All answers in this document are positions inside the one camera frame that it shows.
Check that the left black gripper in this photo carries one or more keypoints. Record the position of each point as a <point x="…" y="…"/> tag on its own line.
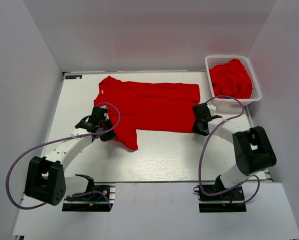
<point x="111" y="135"/>

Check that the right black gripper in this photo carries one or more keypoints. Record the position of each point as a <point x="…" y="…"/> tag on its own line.
<point x="197" y="130"/>

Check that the red t shirt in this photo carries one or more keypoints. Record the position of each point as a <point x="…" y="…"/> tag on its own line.
<point x="148" y="106"/>

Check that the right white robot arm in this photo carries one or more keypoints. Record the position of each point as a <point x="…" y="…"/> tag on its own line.
<point x="253" y="151"/>

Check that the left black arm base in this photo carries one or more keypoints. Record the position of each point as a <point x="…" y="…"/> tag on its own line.
<point x="94" y="202"/>

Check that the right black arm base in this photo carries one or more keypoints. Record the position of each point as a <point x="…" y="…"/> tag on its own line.
<point x="229" y="202"/>

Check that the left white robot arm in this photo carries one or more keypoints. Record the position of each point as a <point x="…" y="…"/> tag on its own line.
<point x="46" y="180"/>

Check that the red t shirts pile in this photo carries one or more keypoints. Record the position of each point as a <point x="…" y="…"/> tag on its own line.
<point x="231" y="79"/>

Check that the white plastic basket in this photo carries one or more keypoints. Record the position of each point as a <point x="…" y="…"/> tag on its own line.
<point x="224" y="100"/>

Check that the blue table label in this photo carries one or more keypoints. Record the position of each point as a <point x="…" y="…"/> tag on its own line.
<point x="73" y="77"/>

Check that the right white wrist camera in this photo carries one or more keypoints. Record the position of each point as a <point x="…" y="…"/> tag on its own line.
<point x="211" y="108"/>

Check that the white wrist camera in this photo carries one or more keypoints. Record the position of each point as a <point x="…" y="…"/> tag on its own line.
<point x="106" y="112"/>
<point x="211" y="108"/>

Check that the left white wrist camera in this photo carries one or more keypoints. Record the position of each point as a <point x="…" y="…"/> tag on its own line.
<point x="106" y="112"/>

